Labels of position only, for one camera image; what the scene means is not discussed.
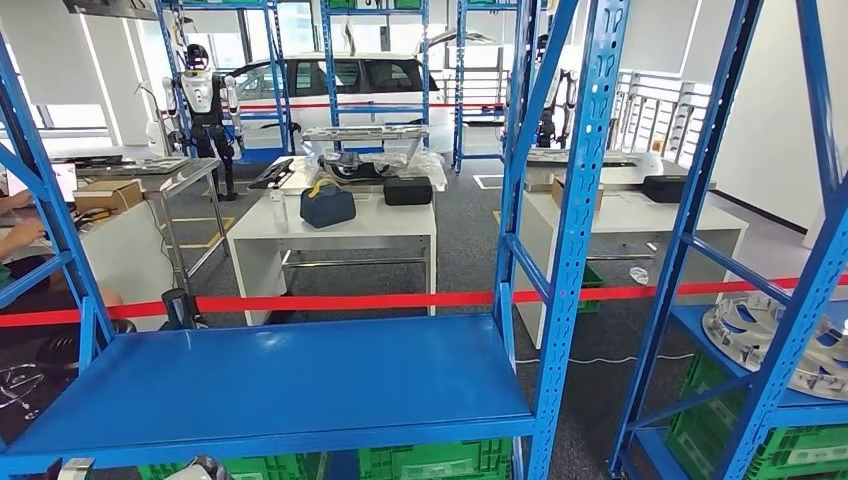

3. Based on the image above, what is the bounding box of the silver wheel cover part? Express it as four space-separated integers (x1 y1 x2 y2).
702 293 848 402

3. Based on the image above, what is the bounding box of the white floor cable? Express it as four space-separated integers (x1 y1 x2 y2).
516 352 697 367

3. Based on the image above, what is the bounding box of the white desk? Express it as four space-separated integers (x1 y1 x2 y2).
79 201 177 333

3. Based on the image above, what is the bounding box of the navy bag with yellow handle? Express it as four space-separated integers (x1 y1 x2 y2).
299 178 358 231

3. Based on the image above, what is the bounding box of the blue metal shelf rack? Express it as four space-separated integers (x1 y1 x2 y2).
319 0 433 155
609 0 848 480
153 0 296 164
453 0 525 175
0 0 631 480

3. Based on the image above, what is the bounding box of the white car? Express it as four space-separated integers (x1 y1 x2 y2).
228 29 458 157

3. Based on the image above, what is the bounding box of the white metal railing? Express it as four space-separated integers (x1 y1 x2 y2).
609 69 713 164

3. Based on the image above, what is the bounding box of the black slotted tray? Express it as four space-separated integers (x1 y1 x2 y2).
246 157 296 191

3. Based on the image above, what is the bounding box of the cardboard box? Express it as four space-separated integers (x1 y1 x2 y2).
551 175 605 213
72 179 144 217

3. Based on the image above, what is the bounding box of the monitor with pale screen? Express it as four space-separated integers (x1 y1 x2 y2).
6 162 79 203

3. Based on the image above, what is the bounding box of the black hard case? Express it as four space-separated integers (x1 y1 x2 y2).
641 174 690 205
382 176 435 207

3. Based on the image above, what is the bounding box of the red barrier tape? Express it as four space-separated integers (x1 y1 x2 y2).
0 274 848 331

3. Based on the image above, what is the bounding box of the black barrier post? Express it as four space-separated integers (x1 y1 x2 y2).
160 288 199 331

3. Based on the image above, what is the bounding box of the silver car body part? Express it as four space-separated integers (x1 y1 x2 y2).
526 148 664 175
301 125 432 144

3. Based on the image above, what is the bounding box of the steel frame table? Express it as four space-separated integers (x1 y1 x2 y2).
521 155 664 260
76 156 233 293

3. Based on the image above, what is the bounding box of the dark car trim panel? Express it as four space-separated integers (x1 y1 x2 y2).
76 156 193 176

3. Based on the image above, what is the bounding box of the plastic wrapped car part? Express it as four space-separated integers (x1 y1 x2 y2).
301 150 450 193

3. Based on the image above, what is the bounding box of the black and white humanoid robot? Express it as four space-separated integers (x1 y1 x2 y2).
535 33 578 150
162 42 245 202

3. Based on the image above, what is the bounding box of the white table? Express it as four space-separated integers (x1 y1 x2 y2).
226 192 439 327
513 188 750 349

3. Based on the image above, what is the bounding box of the clear plastic bottle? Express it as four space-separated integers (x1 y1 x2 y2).
269 188 291 227

